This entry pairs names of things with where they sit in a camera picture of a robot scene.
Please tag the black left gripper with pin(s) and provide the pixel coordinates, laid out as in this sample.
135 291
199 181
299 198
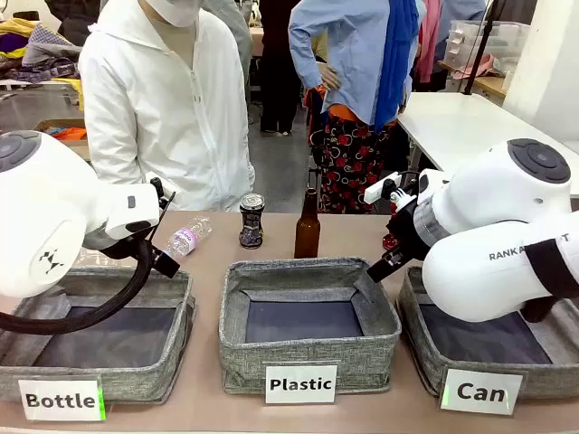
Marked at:
166 264

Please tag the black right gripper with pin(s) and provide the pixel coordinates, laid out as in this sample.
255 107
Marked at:
405 235

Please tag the clear plastic bottle purple label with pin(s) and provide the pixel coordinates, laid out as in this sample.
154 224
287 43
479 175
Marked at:
189 236

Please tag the brown glass bottle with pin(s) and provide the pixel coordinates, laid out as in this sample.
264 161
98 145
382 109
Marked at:
307 228

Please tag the black crushed drink can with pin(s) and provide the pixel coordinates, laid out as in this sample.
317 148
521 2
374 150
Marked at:
252 221

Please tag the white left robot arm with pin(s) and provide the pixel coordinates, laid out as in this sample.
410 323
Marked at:
50 217

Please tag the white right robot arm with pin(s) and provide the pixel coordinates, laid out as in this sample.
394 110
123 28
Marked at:
488 217

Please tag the red crushed drink can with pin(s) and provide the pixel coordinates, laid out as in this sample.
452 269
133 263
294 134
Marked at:
389 242

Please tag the grey fabric basket Can label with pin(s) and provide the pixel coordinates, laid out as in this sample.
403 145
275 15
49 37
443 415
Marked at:
420 343

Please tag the grey fabric basket Bottle label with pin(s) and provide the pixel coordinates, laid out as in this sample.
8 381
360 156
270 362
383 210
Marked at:
172 361

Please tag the grey fabric basket Plastic label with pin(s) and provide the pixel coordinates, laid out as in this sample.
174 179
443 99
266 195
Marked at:
307 361

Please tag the white sign reading Can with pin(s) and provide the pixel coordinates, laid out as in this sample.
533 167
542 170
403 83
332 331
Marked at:
480 391

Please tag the blue shirt person's hand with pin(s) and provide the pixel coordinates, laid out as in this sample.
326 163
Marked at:
330 78

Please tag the red floral black skirt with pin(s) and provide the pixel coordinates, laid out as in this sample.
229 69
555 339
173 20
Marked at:
348 163

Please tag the white sign reading Plastic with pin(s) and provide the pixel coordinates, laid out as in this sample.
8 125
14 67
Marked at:
300 384

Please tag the brown cardboard box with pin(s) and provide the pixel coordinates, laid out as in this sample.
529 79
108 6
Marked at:
74 147

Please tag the person in white jacket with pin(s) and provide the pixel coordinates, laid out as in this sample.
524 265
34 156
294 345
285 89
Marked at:
158 113

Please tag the white side table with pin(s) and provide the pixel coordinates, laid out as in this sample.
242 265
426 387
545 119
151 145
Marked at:
461 126

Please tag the orange cloth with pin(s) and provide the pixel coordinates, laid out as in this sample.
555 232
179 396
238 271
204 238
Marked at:
70 133

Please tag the white sign reading Bottle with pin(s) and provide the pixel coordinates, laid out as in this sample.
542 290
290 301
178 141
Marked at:
61 400

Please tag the hanging blue scarf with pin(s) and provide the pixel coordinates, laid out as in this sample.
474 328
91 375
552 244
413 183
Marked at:
398 54

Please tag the person in blue shirt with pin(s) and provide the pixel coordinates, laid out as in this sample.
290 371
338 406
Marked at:
348 50

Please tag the person in dark clothes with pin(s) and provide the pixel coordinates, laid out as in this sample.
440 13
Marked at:
278 68

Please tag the hanging pink garment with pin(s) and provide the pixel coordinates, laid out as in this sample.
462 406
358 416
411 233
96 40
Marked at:
429 36

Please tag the black slanted pole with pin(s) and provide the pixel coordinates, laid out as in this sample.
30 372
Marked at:
479 50

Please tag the pile of colourful clothes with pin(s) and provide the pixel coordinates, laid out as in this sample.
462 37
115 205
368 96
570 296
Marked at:
36 50

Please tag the clear plastic storage box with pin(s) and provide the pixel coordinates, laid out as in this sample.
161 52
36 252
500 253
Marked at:
493 40

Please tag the white face mask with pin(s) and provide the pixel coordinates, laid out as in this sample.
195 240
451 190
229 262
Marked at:
174 11

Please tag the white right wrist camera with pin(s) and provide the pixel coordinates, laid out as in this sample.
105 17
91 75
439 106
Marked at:
380 189

